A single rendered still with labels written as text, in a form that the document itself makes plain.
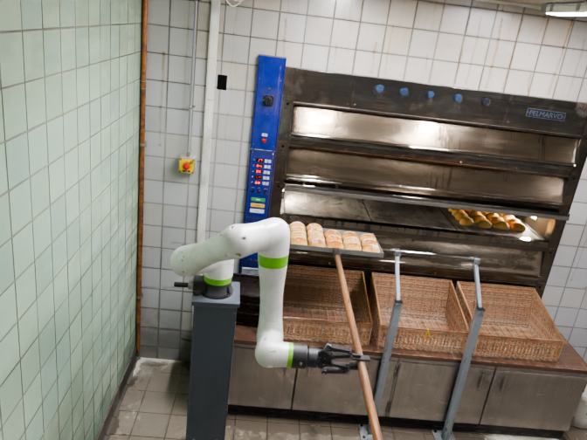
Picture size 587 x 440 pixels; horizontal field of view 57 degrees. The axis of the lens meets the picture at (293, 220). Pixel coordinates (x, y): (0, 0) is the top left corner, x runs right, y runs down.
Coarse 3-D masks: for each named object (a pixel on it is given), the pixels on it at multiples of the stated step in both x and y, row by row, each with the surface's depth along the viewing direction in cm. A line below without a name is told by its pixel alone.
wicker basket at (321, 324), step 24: (288, 288) 360; (312, 288) 361; (336, 288) 362; (360, 288) 363; (288, 312) 353; (312, 312) 356; (336, 312) 360; (360, 312) 355; (288, 336) 324; (312, 336) 324; (336, 336) 325; (360, 336) 335
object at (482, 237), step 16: (320, 224) 353; (336, 224) 353; (352, 224) 353; (368, 224) 353; (384, 224) 356; (400, 224) 360; (480, 240) 360; (496, 240) 360; (512, 240) 360; (528, 240) 361; (544, 240) 365
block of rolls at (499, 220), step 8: (448, 208) 399; (456, 216) 382; (464, 216) 381; (472, 216) 390; (480, 216) 381; (488, 216) 390; (496, 216) 390; (504, 216) 392; (512, 216) 392; (464, 224) 372; (472, 224) 373; (480, 224) 372; (488, 224) 372; (496, 224) 375; (504, 224) 373; (512, 224) 382; (520, 224) 375
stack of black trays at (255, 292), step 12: (240, 276) 350; (252, 276) 350; (240, 288) 335; (252, 288) 337; (240, 300) 327; (252, 300) 325; (240, 312) 330; (252, 312) 329; (240, 324) 332; (252, 324) 331
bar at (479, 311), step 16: (432, 256) 321; (448, 256) 322; (464, 256) 323; (400, 304) 306; (480, 304) 313; (480, 320) 312; (384, 352) 319; (464, 352) 323; (384, 368) 322; (464, 368) 323; (384, 384) 326; (464, 384) 327; (448, 416) 337; (368, 432) 339; (432, 432) 348; (448, 432) 340
